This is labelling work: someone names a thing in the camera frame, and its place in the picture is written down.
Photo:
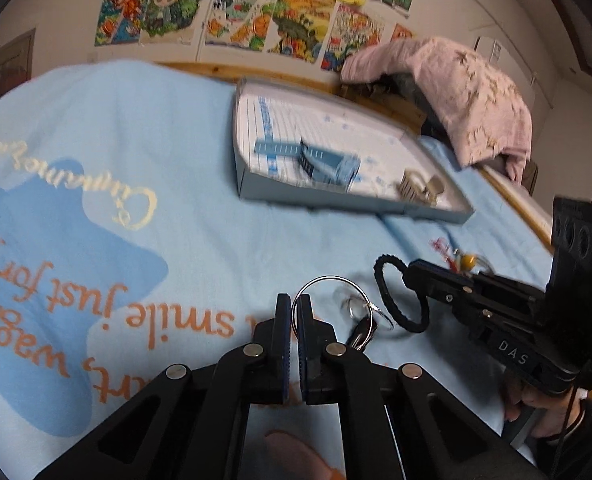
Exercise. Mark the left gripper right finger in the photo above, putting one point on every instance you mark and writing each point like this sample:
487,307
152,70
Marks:
318,349

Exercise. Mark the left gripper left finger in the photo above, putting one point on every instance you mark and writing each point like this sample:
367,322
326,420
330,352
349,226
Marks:
273,335

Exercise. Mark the person's right hand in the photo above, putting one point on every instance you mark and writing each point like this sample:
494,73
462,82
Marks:
557,412

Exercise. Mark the light blue smart watch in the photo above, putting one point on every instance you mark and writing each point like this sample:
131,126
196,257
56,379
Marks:
321,165

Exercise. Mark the light blue printed bedsheet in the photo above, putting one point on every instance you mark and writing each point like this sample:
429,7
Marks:
111,265

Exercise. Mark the grey cardboard tray box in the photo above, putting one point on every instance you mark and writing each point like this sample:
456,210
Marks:
267,113

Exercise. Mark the beige hair claw clip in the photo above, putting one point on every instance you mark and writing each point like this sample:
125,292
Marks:
414,188

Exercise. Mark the pink floral blanket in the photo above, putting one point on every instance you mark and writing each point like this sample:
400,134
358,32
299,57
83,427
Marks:
480,108

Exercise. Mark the white air conditioner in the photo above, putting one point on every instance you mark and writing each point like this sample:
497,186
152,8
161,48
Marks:
533,73

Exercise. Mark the colourful children's drawings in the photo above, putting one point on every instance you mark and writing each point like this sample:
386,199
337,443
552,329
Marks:
320,32

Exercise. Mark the wooden bed frame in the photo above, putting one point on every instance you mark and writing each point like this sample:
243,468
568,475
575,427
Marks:
382,102

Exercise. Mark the brown hair tie yellow bead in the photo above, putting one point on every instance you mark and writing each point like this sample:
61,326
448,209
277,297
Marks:
467,262

